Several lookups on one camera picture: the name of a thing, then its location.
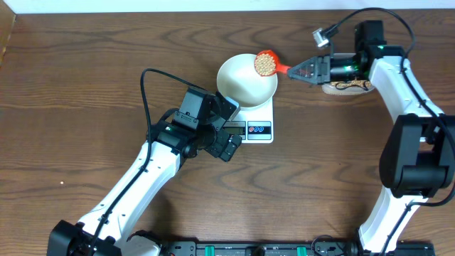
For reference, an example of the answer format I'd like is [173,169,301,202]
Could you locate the red measuring scoop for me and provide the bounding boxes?
[254,50,290,77]

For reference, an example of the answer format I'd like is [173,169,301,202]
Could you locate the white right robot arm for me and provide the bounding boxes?
[286,21,454,255]

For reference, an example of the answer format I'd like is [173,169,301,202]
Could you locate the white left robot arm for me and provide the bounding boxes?
[47,120,242,255]

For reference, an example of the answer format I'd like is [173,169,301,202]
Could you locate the white digital kitchen scale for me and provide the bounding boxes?
[223,98,274,144]

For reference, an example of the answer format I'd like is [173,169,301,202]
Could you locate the beige bowl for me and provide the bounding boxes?
[216,53,278,108]

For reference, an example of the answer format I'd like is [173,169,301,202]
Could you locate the clear plastic container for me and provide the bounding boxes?
[321,53,375,96]

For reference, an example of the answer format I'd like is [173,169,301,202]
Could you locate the soybeans in container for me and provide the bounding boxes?
[331,80,372,90]

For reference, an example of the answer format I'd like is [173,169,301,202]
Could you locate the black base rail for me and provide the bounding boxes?
[120,230,437,256]

